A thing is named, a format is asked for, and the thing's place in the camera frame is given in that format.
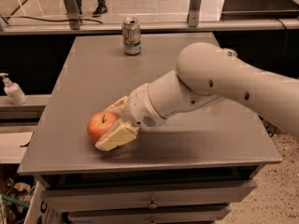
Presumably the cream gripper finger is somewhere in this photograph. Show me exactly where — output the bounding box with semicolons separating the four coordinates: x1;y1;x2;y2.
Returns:
95;120;139;151
107;96;128;117

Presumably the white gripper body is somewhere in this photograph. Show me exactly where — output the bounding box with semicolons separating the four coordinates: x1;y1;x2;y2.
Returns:
125;83;165;130

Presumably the red yellow apple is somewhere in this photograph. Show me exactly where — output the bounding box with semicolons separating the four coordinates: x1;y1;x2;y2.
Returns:
87;111;118;143

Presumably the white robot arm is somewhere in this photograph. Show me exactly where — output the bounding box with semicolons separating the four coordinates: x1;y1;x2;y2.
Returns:
95;43;299;151

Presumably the green white 7up can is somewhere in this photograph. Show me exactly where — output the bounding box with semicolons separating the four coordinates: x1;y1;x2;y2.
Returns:
121;17;141;55

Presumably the grey drawer cabinet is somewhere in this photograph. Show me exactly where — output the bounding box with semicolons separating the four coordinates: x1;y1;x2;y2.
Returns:
19;34;280;224

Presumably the upper grey drawer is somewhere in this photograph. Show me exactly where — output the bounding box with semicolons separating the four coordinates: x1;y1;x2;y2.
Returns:
42;180;257;212

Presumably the grey drawer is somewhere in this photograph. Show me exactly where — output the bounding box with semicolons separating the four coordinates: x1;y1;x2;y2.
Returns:
69;204;231;224
42;180;257;212

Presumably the lower grey drawer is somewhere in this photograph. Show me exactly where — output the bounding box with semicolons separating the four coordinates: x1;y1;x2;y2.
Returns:
69;204;231;224

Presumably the white pump dispenser bottle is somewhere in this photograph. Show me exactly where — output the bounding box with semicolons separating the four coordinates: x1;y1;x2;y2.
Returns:
0;73;27;105

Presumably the white cardboard box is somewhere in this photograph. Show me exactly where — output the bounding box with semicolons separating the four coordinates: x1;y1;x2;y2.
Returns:
24;182;62;224

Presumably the right metal railing post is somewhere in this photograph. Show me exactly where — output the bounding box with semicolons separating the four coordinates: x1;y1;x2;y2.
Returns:
187;0;202;27

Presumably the metal railing post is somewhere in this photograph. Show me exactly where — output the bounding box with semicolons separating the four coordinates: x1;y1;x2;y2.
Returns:
64;0;80;30
187;0;202;27

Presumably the left metal railing post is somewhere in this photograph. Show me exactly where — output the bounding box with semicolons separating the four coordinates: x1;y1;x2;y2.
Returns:
64;0;80;30

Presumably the black floor cable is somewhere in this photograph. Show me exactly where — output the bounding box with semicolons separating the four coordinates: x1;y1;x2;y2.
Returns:
0;14;104;25

